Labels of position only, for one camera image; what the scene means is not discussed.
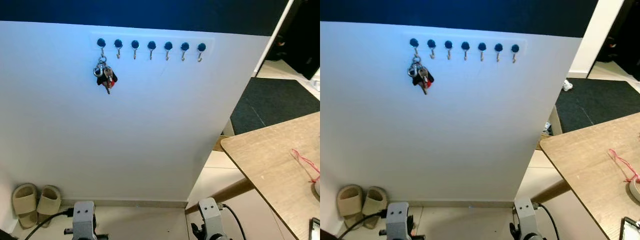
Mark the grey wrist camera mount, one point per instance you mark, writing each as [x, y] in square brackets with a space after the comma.
[525, 217]
[84, 217]
[398, 218]
[211, 217]

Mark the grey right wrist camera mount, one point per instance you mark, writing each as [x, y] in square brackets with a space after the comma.
[211, 217]
[525, 217]

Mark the beige slipper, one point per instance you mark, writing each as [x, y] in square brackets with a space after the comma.
[25, 200]
[349, 202]
[375, 204]
[49, 202]

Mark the cardboard box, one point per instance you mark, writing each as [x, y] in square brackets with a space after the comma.
[544, 142]
[224, 142]

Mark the blue knob metal hook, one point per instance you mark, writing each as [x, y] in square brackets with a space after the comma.
[118, 43]
[201, 47]
[482, 46]
[101, 42]
[151, 45]
[515, 48]
[498, 47]
[414, 42]
[185, 46]
[135, 44]
[431, 43]
[465, 45]
[448, 44]
[168, 45]

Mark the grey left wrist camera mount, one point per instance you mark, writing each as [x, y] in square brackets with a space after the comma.
[398, 218]
[84, 217]

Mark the black floor rug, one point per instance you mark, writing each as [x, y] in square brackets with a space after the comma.
[600, 102]
[280, 102]

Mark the key bunch with red tag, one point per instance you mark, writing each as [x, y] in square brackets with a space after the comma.
[422, 75]
[106, 75]

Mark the wooden table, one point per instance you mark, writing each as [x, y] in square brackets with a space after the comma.
[590, 160]
[275, 165]

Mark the grey tape roll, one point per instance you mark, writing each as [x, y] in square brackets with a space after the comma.
[635, 190]
[317, 188]

